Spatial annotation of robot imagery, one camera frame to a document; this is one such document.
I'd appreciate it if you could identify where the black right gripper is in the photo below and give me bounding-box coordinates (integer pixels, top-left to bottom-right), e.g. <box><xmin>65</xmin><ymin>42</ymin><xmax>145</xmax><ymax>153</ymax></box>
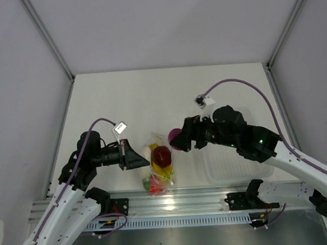
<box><xmin>169</xmin><ymin>110</ymin><xmax>239</xmax><ymax>153</ymax></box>

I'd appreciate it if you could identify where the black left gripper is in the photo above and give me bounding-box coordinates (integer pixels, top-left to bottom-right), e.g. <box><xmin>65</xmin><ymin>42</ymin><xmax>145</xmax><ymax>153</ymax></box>
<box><xmin>91</xmin><ymin>137</ymin><xmax>150</xmax><ymax>172</ymax></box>

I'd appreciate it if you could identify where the white toy radish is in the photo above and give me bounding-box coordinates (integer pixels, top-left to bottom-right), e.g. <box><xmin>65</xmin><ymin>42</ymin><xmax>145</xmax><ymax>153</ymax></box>
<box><xmin>138</xmin><ymin>145</ymin><xmax>155</xmax><ymax>191</ymax></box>

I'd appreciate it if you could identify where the clear zip top bag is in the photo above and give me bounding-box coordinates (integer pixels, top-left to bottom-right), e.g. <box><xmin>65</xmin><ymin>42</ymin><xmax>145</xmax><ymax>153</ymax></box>
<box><xmin>138</xmin><ymin>132</ymin><xmax>176</xmax><ymax>196</ymax></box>

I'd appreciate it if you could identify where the yellow toy banana bunch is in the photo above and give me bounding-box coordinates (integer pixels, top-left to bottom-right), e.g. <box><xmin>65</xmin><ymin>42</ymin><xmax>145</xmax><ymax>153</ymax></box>
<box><xmin>150</xmin><ymin>143</ymin><xmax>174</xmax><ymax>181</ymax></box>

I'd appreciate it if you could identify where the red toy tomato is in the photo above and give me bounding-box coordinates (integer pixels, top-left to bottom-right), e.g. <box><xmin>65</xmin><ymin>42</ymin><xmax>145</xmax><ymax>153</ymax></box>
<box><xmin>144</xmin><ymin>176</ymin><xmax>165</xmax><ymax>196</ymax></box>

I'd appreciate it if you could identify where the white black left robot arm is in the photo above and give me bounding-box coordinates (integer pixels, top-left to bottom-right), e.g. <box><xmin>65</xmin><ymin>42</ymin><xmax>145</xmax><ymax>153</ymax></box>
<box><xmin>22</xmin><ymin>131</ymin><xmax>150</xmax><ymax>245</ymax></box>

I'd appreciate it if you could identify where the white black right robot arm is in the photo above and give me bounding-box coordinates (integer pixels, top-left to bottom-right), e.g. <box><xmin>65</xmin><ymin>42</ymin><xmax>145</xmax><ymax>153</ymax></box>
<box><xmin>170</xmin><ymin>106</ymin><xmax>327</xmax><ymax>218</ymax></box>

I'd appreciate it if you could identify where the white perforated plastic basket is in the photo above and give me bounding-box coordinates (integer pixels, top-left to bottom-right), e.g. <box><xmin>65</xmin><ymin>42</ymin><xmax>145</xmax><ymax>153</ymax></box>
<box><xmin>192</xmin><ymin>103</ymin><xmax>275</xmax><ymax>185</ymax></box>

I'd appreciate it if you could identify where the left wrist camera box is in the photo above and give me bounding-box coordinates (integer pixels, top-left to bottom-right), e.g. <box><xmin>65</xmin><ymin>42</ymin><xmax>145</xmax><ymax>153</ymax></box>
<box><xmin>112</xmin><ymin>121</ymin><xmax>127</xmax><ymax>143</ymax></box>

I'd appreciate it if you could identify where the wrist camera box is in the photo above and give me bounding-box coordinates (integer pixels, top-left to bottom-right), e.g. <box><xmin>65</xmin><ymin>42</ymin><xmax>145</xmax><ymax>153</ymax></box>
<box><xmin>112</xmin><ymin>121</ymin><xmax>127</xmax><ymax>143</ymax></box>
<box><xmin>194</xmin><ymin>95</ymin><xmax>216</xmax><ymax>119</ymax></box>

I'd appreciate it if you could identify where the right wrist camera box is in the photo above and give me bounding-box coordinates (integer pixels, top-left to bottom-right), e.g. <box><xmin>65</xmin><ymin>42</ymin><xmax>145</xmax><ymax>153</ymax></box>
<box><xmin>194</xmin><ymin>95</ymin><xmax>216</xmax><ymax>119</ymax></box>

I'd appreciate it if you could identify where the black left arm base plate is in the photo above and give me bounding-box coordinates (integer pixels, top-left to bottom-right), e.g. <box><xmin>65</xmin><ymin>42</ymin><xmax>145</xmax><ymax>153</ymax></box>
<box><xmin>110</xmin><ymin>198</ymin><xmax>129</xmax><ymax>215</ymax></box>

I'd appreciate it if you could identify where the silver aluminium front rail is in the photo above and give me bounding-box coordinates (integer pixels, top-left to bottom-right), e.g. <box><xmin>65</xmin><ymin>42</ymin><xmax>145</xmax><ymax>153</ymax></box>
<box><xmin>30</xmin><ymin>175</ymin><xmax>327</xmax><ymax>229</ymax></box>

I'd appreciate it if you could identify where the white slotted cable duct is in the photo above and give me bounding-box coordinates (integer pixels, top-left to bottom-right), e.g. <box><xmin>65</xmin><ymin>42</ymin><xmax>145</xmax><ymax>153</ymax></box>
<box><xmin>80</xmin><ymin>211</ymin><xmax>251</xmax><ymax>235</ymax></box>

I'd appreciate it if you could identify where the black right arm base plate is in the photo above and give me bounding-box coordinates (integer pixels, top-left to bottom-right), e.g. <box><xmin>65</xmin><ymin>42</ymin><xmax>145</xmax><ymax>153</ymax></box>
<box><xmin>224</xmin><ymin>192</ymin><xmax>280</xmax><ymax>211</ymax></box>

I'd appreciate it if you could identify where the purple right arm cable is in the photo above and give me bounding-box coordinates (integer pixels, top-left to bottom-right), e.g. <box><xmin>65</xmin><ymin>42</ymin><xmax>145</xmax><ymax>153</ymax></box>
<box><xmin>202</xmin><ymin>72</ymin><xmax>327</xmax><ymax>229</ymax></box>

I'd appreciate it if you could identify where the left aluminium frame post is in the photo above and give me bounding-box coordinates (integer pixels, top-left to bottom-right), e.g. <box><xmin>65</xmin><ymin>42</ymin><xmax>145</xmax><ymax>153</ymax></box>
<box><xmin>18</xmin><ymin>0</ymin><xmax>75</xmax><ymax>82</ymax></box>

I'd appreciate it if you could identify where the aluminium frame post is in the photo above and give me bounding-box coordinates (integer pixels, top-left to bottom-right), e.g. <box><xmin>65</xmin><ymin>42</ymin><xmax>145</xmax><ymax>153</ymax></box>
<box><xmin>266</xmin><ymin>0</ymin><xmax>307</xmax><ymax>71</ymax></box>
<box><xmin>18</xmin><ymin>0</ymin><xmax>75</xmax><ymax>82</ymax></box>

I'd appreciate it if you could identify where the right aluminium frame post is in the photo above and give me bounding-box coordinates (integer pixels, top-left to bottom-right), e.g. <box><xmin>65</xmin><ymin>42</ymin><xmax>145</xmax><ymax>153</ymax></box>
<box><xmin>266</xmin><ymin>0</ymin><xmax>307</xmax><ymax>71</ymax></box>

